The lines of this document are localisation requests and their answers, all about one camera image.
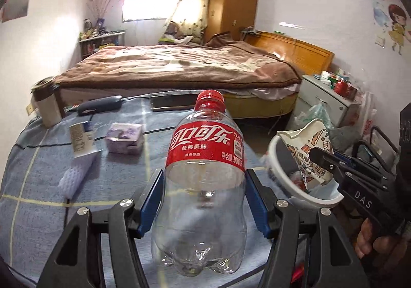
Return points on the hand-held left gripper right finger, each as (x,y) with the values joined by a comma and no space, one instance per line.
(257,201)

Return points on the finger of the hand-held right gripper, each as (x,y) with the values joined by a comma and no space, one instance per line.
(345,158)
(322,159)

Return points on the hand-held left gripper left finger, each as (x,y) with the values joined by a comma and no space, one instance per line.
(154,198)

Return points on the printed paper bag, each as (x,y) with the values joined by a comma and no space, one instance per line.
(308,140)

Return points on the white trash bin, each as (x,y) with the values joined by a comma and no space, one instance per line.
(282,183)

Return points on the strawberry milk carton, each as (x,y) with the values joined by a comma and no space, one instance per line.
(300,183)

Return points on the clear red-label plastic bottle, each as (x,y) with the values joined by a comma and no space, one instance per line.
(199,146)

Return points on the purple tissue packet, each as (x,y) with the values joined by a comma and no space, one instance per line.
(123,135)

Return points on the white labelled cup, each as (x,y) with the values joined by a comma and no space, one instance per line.
(80,138)

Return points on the person's right hand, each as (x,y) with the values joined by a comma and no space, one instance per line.
(366,236)

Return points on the grey cushion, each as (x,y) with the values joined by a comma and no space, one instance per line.
(345,138)

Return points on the black chair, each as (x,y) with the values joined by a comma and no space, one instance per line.
(379,132)

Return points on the white red plastic bag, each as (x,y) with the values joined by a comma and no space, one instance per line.
(366,121)

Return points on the green printed plastic bag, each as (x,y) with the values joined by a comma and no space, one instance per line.
(316,114)

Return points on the white nightstand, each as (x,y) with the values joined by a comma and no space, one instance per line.
(321,95)

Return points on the clear patterned jar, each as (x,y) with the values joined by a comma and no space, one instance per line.
(352,90)

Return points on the red jar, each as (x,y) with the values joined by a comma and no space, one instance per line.
(341,86)

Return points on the green white box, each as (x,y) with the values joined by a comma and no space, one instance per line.
(327,76)

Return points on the yellow bed mattress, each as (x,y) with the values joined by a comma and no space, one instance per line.
(257,105)

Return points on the black tablet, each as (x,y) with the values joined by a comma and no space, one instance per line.
(170,102)

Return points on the black glasses case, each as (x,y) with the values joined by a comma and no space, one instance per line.
(99,104)

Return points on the wooden bed headboard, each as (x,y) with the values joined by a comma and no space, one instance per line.
(305,50)

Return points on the bed with brown blanket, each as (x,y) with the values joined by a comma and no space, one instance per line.
(160,63)

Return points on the brown white thermos tumbler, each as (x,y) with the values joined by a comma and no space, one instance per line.
(48,108)

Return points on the cluttered white desk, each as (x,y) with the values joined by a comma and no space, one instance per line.
(102,42)

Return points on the brown teddy bear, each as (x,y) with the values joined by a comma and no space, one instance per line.
(173,29)

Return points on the window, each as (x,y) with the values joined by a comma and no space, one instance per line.
(144,7)

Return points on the vase of dry branches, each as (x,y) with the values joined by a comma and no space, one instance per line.
(101,10)

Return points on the girl wall sticker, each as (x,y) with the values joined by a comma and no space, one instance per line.
(396,18)

